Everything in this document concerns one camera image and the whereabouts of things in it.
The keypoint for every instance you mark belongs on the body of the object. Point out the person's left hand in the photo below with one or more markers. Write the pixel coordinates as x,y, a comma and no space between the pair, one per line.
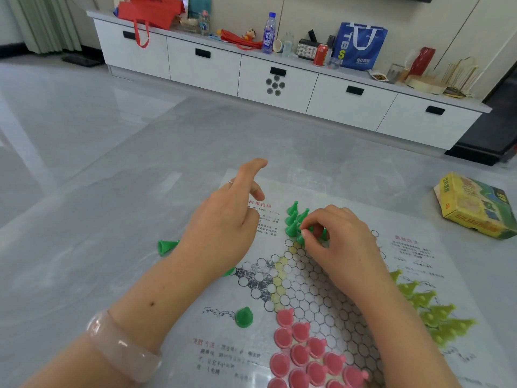
222,230

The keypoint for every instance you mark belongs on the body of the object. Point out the person's right hand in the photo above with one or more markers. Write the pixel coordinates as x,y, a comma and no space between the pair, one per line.
347,250

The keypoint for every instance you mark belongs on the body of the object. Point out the group of green game pieces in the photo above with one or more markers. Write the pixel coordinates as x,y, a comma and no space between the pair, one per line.
291,228

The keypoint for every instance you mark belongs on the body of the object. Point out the checkers board sheet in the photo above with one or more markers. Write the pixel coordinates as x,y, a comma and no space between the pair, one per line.
218,294

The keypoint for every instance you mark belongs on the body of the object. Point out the yellow-green cone game pieces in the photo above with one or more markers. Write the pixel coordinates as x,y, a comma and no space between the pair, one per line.
436,315

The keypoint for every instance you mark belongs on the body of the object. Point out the group of pink game pieces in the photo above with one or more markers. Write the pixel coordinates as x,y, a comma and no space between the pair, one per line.
301,353

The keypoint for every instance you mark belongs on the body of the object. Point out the person's left forearm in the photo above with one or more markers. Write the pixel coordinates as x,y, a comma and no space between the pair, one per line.
141,311

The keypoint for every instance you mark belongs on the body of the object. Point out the person's right forearm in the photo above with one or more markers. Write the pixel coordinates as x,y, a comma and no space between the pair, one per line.
404,343

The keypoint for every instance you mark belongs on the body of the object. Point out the yellow green cardboard box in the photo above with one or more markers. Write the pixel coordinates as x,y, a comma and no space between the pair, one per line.
472,204

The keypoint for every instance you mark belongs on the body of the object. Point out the white TV cabinet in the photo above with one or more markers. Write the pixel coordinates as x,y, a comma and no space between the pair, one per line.
204,64

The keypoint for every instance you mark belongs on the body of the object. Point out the open snack bag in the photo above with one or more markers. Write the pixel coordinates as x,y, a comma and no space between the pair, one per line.
379,76

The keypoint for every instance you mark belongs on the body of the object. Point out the glass cup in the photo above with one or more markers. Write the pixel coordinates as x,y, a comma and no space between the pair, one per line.
395,73

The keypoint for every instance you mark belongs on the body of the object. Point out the round wooden box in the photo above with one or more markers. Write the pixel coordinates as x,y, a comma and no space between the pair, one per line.
426,84

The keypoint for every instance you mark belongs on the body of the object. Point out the small glass jar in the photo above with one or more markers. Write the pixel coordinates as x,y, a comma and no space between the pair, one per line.
334,63

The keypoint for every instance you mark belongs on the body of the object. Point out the red folded umbrella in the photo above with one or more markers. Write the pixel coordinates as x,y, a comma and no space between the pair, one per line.
240,39

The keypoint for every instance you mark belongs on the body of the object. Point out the white paper cup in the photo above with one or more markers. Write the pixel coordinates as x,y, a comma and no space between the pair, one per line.
278,46

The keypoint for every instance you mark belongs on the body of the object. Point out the black glass cabinet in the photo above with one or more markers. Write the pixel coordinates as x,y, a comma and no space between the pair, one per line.
499,129

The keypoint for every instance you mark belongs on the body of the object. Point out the red soda can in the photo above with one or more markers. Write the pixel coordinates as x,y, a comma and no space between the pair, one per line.
320,55

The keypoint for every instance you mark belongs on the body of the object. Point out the small cartoon doll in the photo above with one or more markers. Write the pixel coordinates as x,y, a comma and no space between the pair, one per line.
249,34

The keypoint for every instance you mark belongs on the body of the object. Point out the blue tote bag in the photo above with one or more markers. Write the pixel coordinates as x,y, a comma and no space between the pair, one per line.
359,52

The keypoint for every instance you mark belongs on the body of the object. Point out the blue-label water bottle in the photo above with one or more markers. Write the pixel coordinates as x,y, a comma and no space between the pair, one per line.
268,36

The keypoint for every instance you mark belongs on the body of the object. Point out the black white checkered box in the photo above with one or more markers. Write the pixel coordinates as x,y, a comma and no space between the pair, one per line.
307,49

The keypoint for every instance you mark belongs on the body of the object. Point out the red vase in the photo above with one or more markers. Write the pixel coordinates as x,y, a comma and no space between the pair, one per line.
422,61

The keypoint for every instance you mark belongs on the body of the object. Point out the small pink-capped bottle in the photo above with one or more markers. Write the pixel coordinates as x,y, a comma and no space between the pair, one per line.
204,24

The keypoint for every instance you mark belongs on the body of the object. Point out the black floor mat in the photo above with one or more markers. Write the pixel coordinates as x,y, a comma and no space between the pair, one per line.
82,60

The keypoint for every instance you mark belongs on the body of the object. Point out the teal cloth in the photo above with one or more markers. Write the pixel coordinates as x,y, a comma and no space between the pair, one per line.
199,4

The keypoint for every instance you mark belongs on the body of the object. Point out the red fabric bag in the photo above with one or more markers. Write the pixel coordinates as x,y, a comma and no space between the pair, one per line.
151,12

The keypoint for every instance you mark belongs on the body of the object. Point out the grey-green curtain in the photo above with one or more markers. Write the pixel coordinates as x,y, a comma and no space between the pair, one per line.
40,20

